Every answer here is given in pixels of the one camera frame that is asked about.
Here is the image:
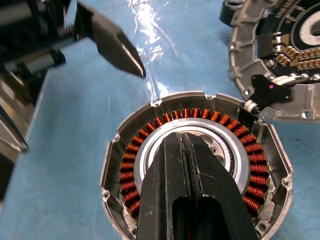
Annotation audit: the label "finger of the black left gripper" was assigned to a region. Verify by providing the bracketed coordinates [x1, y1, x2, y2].
[0, 99, 30, 153]
[73, 1, 147, 79]

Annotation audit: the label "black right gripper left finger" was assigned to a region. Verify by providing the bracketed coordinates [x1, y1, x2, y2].
[136, 132, 198, 240]

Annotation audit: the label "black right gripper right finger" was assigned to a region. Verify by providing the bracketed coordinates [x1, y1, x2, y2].
[181, 133, 259, 240]

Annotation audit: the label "round grey metal motor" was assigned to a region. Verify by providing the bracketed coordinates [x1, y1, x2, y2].
[219, 0, 320, 123]

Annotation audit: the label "silver motor housing copper coils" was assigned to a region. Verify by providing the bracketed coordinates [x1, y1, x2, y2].
[99, 90, 295, 240]

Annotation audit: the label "blue plastic table cover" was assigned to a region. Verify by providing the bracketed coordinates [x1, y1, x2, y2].
[0, 0, 320, 240]

